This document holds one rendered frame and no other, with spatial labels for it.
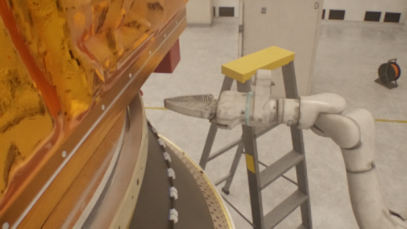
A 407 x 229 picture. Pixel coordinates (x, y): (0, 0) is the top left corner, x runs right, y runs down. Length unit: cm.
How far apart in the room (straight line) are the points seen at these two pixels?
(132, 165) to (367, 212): 51
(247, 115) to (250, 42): 312
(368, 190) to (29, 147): 63
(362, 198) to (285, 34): 316
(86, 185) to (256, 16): 328
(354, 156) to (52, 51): 59
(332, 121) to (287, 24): 310
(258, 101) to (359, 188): 28
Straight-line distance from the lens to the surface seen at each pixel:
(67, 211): 57
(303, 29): 377
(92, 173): 62
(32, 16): 47
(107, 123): 71
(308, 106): 69
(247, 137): 160
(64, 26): 49
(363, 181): 72
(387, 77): 519
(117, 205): 59
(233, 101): 69
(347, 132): 66
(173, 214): 84
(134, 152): 69
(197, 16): 734
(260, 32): 375
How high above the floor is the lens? 214
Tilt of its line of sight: 33 degrees down
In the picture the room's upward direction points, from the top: 2 degrees counter-clockwise
